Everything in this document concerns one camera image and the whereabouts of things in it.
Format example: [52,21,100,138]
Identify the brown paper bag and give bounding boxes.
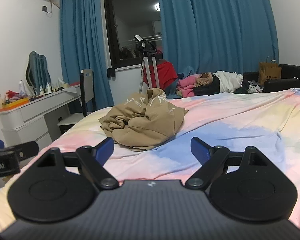
[259,62,282,86]

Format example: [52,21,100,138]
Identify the row of cosmetic bottles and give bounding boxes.
[36,78,71,96]

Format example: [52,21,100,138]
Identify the orange tray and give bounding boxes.
[0,97,30,111]

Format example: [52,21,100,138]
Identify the white garment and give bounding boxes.
[213,71,244,93]

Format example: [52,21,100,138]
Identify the pink garment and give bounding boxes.
[177,76,203,98]

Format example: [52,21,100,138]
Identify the white dressing table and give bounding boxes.
[0,83,82,151]

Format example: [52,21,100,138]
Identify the red garment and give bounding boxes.
[143,60,179,88]

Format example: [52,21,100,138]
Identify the silver tripod stand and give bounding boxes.
[134,35,158,93]

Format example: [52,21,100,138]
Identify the black sofa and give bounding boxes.
[242,64,300,93]

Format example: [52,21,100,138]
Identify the black garment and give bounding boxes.
[192,76,250,96]

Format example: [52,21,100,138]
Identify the black chair with white seat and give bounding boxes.
[57,69,96,134]

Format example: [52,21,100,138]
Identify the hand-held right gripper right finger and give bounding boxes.
[185,137,268,190]

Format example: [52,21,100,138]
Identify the narrow blue curtain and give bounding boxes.
[59,0,115,111]

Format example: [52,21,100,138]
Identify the dark wall socket with cable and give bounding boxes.
[41,0,53,15]

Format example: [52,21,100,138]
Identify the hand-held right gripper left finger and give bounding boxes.
[36,137,120,190]

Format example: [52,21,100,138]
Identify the dark window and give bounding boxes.
[103,0,163,68]

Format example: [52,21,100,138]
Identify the tan t-shirt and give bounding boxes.
[98,88,189,152]

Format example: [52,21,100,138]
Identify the wavy blue-framed mirror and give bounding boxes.
[25,51,51,94]

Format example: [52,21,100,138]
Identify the wide blue curtain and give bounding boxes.
[156,0,280,81]

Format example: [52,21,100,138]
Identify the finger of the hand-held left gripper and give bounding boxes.
[6,141,39,162]

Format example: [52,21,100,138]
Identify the brown crumpled garment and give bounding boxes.
[195,72,214,87]

